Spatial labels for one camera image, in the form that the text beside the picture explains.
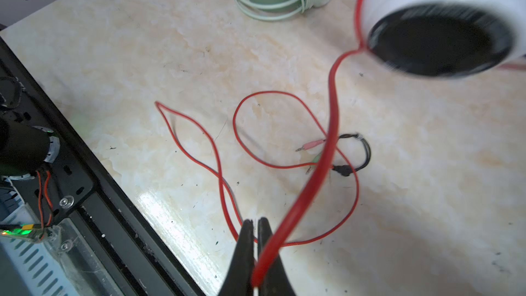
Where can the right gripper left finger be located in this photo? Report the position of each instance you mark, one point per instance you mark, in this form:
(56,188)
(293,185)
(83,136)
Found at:
(238,278)

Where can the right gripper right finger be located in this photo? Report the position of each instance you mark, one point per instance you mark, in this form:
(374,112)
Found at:
(275,282)

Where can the white black headphones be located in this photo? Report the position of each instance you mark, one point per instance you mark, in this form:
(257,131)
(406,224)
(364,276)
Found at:
(443,38)

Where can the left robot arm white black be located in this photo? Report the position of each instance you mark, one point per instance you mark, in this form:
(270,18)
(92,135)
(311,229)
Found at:
(25,149)

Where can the white slotted cable duct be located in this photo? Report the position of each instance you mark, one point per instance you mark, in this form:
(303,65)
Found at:
(29,269)

